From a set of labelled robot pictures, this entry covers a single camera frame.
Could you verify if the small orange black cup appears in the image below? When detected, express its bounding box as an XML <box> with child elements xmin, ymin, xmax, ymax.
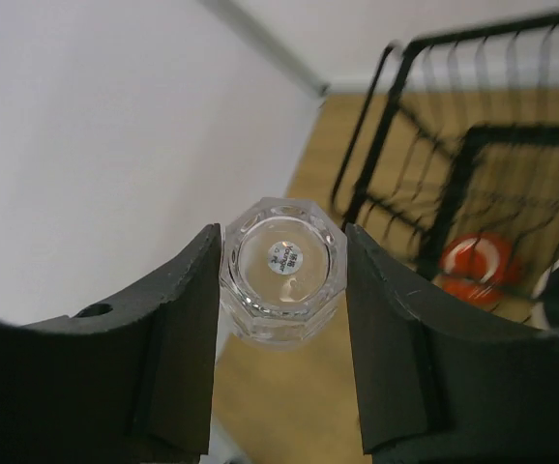
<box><xmin>439</xmin><ymin>232</ymin><xmax>522</xmax><ymax>305</ymax></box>

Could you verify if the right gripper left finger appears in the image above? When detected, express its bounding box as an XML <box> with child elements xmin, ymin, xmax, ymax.
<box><xmin>0</xmin><ymin>224</ymin><xmax>222</xmax><ymax>463</ymax></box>

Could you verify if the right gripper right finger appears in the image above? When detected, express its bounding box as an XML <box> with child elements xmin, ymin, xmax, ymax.
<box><xmin>345</xmin><ymin>224</ymin><xmax>559</xmax><ymax>463</ymax></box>

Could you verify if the clear stemless glass front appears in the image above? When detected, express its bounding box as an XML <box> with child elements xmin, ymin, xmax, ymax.
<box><xmin>220</xmin><ymin>197</ymin><xmax>347</xmax><ymax>348</ymax></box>

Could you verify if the black wire dish rack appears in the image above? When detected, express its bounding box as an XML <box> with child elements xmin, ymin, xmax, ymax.
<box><xmin>330</xmin><ymin>8</ymin><xmax>559</xmax><ymax>308</ymax></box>

